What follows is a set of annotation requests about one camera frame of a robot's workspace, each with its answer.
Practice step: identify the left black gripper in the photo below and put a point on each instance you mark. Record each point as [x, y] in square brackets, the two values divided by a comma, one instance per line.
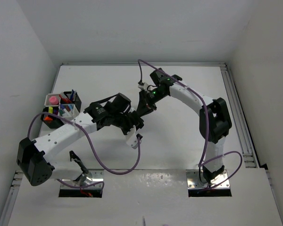
[136, 121]

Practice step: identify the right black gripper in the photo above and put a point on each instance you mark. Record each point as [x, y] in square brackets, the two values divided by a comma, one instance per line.
[145, 105]

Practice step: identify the blue clear pen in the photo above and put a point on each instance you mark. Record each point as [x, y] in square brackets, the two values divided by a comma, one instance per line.
[72, 95]

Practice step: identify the red gel pen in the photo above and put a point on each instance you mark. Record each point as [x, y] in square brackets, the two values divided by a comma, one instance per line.
[64, 98]

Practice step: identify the purple cap black highlighter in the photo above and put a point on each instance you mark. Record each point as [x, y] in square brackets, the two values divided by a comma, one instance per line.
[55, 111]

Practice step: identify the pink glitter bottle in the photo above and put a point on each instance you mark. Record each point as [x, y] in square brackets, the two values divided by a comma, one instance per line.
[53, 100]

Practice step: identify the orange cap black highlighter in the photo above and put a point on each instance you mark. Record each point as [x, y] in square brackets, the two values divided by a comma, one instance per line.
[47, 118]

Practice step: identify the purple cap white marker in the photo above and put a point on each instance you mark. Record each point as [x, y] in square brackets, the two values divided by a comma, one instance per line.
[62, 108]

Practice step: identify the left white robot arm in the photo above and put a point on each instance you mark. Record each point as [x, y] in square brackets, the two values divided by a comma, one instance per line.
[36, 157]

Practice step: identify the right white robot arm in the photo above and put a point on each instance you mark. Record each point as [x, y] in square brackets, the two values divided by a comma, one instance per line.
[214, 124]

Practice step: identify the black and white pen organizer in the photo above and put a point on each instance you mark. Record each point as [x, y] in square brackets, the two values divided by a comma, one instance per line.
[66, 105]

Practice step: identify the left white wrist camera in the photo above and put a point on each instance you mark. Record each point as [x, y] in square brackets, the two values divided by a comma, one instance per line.
[131, 138]

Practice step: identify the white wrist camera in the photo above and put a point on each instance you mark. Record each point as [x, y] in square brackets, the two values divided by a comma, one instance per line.
[143, 86]
[131, 138]

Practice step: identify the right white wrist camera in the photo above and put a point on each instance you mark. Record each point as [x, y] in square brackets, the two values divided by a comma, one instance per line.
[143, 86]

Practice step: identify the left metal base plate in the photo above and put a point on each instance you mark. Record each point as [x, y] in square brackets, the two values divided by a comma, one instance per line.
[93, 180]

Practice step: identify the metal base plate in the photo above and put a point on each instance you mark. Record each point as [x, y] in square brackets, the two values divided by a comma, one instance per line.
[194, 182]
[93, 180]

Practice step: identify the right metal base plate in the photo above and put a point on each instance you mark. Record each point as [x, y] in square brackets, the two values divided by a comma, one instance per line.
[194, 182]

